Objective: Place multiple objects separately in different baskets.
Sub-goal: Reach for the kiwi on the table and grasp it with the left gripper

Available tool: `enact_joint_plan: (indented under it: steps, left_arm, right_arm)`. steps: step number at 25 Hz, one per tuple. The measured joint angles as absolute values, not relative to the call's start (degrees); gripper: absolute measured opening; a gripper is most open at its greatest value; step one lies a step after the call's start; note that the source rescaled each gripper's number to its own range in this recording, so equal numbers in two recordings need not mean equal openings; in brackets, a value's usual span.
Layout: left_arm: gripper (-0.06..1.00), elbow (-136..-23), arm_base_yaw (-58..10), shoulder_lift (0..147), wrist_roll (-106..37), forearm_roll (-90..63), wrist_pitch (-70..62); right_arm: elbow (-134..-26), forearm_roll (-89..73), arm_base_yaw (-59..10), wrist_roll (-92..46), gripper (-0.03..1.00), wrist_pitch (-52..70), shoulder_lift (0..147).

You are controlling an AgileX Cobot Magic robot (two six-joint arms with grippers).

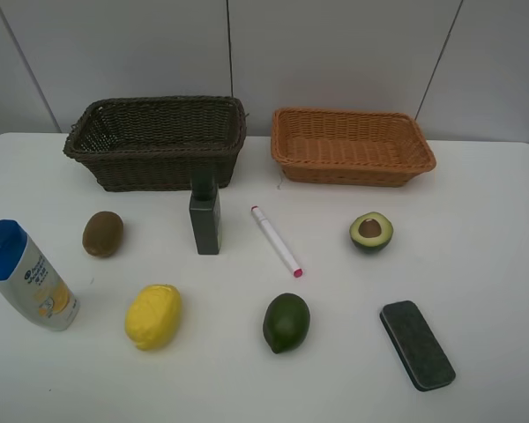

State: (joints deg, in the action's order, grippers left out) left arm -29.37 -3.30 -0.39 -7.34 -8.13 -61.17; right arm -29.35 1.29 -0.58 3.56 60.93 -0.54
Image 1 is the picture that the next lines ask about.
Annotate dark green lime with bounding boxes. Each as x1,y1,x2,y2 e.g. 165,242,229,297
263,293,310,354

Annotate dark brown wicker basket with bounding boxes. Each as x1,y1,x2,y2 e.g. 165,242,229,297
63,96,246,192

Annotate white blue shampoo bottle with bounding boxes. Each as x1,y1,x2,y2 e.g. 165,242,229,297
0,219,80,331

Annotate brown kiwi fruit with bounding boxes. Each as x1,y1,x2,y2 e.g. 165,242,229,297
82,211,123,258

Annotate white pink-tipped marker pen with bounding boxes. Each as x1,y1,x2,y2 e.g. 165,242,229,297
250,205,303,278

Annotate yellow lemon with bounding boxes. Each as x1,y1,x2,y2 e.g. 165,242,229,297
124,285,183,351

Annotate dark green square bottle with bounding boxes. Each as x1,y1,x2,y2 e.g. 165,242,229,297
189,167,221,255

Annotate halved avocado with pit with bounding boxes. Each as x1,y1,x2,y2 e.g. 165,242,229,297
349,211,394,254

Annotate orange wicker basket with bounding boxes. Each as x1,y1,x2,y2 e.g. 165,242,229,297
271,108,436,187

